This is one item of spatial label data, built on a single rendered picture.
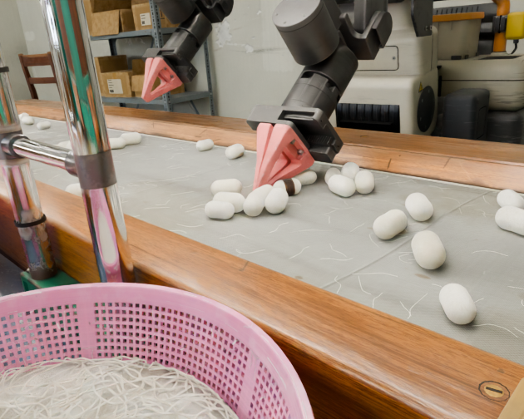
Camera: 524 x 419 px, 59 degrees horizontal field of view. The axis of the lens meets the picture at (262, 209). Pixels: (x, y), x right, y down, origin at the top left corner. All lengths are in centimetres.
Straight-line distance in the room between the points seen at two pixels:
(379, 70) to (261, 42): 204
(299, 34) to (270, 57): 257
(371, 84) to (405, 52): 10
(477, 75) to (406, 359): 114
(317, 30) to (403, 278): 29
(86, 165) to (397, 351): 21
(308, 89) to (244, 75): 271
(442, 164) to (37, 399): 47
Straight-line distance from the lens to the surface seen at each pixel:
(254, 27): 317
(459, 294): 31
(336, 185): 51
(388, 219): 40
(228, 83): 337
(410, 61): 111
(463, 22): 139
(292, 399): 21
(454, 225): 45
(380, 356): 24
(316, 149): 54
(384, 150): 62
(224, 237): 43
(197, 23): 98
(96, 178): 31
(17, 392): 32
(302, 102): 54
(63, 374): 32
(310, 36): 53
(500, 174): 56
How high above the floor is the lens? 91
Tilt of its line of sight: 20 degrees down
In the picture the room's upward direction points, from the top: 4 degrees counter-clockwise
